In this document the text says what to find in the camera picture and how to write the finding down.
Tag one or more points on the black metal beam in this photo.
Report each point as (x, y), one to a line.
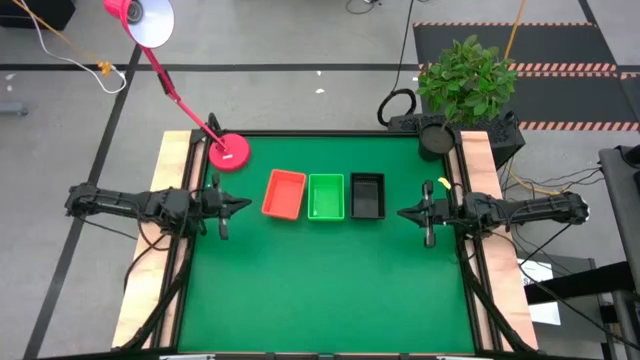
(580, 282)

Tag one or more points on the orange plastic slotted basket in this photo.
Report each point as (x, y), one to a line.
(266, 212)
(285, 192)

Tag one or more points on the black plant pot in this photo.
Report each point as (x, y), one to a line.
(436, 140)

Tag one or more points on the black perforated box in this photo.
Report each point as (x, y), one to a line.
(500, 135)

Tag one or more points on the light wooden plank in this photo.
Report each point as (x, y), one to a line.
(167, 160)
(477, 160)

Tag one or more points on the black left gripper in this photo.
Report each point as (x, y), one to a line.
(224, 207)

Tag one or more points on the white paper sheet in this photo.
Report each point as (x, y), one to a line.
(542, 272)

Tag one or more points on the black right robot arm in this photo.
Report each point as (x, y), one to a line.
(540, 207)

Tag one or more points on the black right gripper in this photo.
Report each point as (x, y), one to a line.
(430, 212)

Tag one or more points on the gray pipe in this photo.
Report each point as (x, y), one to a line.
(12, 109)

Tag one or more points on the black hazard striped mat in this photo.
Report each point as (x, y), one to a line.
(560, 100)

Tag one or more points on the gray cart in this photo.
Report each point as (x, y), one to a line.
(625, 200)

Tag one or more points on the small yellow tag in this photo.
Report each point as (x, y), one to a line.
(444, 183)

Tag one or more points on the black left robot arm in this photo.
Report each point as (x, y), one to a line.
(125, 202)

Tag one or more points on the green leafy potted tree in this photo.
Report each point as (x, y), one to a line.
(467, 80)

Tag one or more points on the green plastic slotted basket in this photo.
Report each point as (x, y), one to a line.
(325, 219)
(326, 196)

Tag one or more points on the black plastic slotted basket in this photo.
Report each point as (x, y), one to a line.
(367, 195)
(367, 217)

